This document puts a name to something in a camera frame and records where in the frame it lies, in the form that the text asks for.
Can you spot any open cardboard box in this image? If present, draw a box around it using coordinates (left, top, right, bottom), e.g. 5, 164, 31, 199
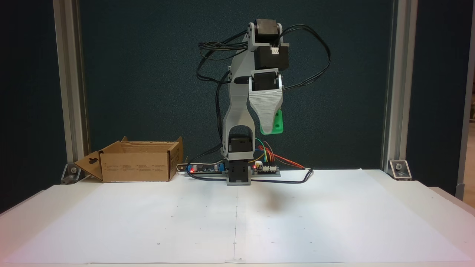
73, 136, 184, 183

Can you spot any thick black power cable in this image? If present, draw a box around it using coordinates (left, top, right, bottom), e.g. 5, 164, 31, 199
187, 168, 315, 184

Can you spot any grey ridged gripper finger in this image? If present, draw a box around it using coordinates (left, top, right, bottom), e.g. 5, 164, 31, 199
249, 73, 283, 134

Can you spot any grey metal corner bracket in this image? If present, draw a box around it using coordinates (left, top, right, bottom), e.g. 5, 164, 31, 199
389, 159, 412, 181
61, 163, 81, 184

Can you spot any orange wire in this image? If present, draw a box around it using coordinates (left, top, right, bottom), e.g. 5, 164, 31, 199
260, 146, 305, 169

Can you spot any grey mounting plate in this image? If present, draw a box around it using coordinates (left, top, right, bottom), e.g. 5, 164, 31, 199
184, 171, 281, 178

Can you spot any circuit board with jumper wires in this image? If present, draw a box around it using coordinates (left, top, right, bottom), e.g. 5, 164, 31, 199
253, 161, 279, 173

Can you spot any grey aluminium frame post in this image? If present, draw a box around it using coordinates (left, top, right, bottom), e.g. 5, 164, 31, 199
381, 0, 418, 175
53, 0, 89, 175

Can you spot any black servo cable loop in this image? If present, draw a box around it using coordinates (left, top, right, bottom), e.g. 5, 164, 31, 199
276, 25, 331, 91
198, 32, 249, 83

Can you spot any blue circuit board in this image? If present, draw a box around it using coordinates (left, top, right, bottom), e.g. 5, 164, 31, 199
186, 162, 227, 175

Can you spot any green jumper wire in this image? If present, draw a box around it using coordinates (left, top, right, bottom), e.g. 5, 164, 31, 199
255, 138, 268, 164

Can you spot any green die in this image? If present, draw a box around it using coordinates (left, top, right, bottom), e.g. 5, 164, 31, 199
260, 109, 285, 135

